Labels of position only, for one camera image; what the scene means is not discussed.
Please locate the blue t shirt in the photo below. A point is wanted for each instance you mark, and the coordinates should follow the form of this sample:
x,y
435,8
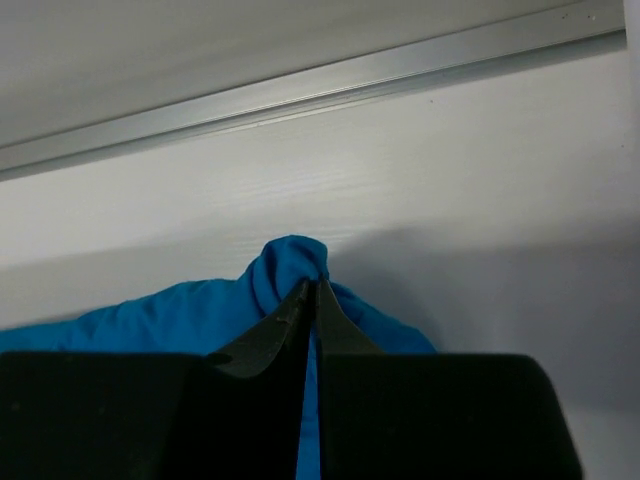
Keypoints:
x,y
198,317

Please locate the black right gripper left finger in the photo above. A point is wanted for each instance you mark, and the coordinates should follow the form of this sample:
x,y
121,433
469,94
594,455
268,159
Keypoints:
x,y
232,414

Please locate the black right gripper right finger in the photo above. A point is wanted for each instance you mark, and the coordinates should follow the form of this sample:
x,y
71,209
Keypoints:
x,y
433,416

